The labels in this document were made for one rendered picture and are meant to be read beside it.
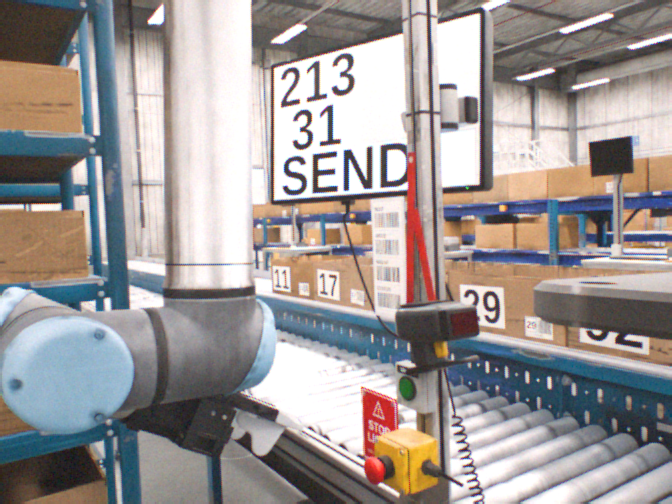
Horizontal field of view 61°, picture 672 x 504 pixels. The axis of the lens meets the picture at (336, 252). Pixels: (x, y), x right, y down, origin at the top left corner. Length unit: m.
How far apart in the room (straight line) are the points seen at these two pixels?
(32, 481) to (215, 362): 0.77
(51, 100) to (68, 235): 0.19
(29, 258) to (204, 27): 0.45
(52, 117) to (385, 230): 0.52
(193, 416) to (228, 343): 0.17
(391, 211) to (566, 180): 6.09
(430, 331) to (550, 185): 6.34
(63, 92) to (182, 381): 0.51
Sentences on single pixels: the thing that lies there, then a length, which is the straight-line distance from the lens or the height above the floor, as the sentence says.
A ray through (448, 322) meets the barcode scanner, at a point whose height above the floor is 1.07.
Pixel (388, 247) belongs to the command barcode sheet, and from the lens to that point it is 0.93.
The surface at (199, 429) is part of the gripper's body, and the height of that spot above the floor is 0.98.
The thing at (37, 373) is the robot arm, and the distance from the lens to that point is 0.49.
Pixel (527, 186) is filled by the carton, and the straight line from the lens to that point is 7.28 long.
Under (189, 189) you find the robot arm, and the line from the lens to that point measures 0.54.
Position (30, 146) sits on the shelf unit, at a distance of 0.86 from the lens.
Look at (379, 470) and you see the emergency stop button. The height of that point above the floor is 0.85.
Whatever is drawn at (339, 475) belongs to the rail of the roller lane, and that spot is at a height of 0.71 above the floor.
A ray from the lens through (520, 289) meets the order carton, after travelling 1.53.
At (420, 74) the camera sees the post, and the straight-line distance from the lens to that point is 0.89.
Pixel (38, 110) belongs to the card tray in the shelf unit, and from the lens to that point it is 0.90.
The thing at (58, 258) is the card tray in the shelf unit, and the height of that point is 1.17.
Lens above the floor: 1.21
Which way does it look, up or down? 3 degrees down
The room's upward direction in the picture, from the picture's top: 2 degrees counter-clockwise
